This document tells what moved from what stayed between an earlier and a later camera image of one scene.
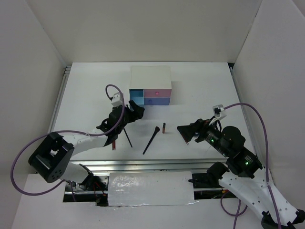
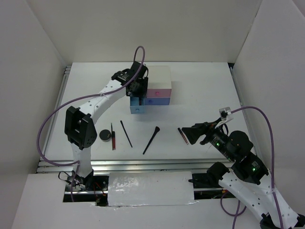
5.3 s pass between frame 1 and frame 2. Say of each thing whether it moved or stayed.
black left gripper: moved
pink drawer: stayed
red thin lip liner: stayed
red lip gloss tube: stayed
